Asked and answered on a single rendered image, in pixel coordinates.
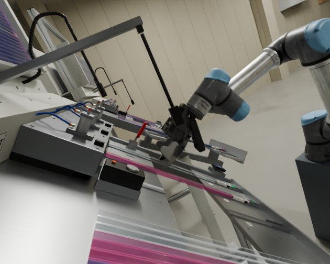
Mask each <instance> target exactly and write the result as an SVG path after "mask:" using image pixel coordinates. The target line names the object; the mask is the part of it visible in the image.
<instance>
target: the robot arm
mask: <svg viewBox="0 0 330 264"><path fill-rule="evenodd" d="M297 59H299V60H300V62H301V65H302V66H303V67H305V68H308V69H309V71H310V73H311V76H312V78H313V80H314V83H315V85H316V87H317V90H318V92H319V94H320V97H321V99H322V101H323V104H324V106H325V109H322V110H317V111H313V112H310V113H307V114H305V115H304V116H302V117H301V126H302V129H303V133H304V137H305V141H306V145H305V150H304V154H305V157H306V158H307V159H309V160H311V161H314V162H330V18H323V19H320V20H315V21H312V22H310V23H309V24H306V25H304V26H301V27H299V28H296V29H293V30H290V31H288V32H286V33H284V34H283V35H281V36H280V37H279V38H277V39H276V40H275V41H273V42H272V43H271V44H270V45H269V46H267V47H266V48H265V49H263V50H262V52H261V53H260V56H259V57H258V58H256V59H255V60H254V61H253V62H251V63H250V64H249V65H247V66H246V67H245V68H244V69H242V70H241V71H240V72H239V73H237V74H236V75H235V76H234V77H233V78H231V79H230V77H229V75H228V74H227V73H226V72H225V71H223V70H222V69H219V68H213V69H211V71H210V72H209V73H208V74H207V75H206V77H205V78H204V80H203V81H202V83H201V84H200V85H199V87H198V88H197V89H196V91H195V92H194V94H193V95H192V96H191V98H190V99H189V100H188V102H187V103H186V105H185V104H184V103H181V104H180V105H179V106H178V107H179V110H180V112H181V115H182V117H183V119H184V122H185V123H184V124H182V125H180V126H178V127H176V126H175V124H174V122H173V120H172V117H169V118H168V119H167V121H166V122H165V124H164V125H163V126H162V128H161V129H162V131H163V132H164V133H165V134H167V135H168V136H169V137H170V138H168V139H167V140H166V141H157V142H156V145H157V147H158V148H159V149H160V152H161V153H162V154H161V156H160V158H159V160H164V159H165V158H166V159H167V162H166V163H165V164H164V166H163V169H165V168H167V167H168V166H170V165H171V164H172V163H173V162H174V161H175V160H176V158H178V156H179V155H180V154H181V153H182V151H183V150H184V149H185V147H186V145H187V143H188V141H189V140H190V138H191V137H192V140H193V143H194V148H195V149H196V150H197V151H199V152H202V151H205V150H206V149H205V146H204V141H203V139H202V136H201V133H200V130H199V127H198V125H197V122H196V120H195V119H196V118H197V119H198V120H202V119H203V116H205V115H206V114H207V113H211V114H213V113H214V114H221V115H227V116H228V117H229V118H230V119H232V120H233V121H235V122H239V121H241V120H243V119H244V118H246V117H247V115H248V114H249V112H250V106H249V105H248V104H247V103H246V102H245V100H244V99H242V98H241V97H240V94H242V93H243V92H244V91H245V90H247V89H248V88H249V87H250V86H252V85H253V84H254V83H255V82H257V81H258V80H259V79H260V78H261V77H262V76H264V75H265V74H266V73H267V72H269V71H270V70H271V69H275V68H277V67H278V66H280V65H281V64H283V63H285V62H288V61H292V60H297ZM189 116H190V117H189Z"/></svg>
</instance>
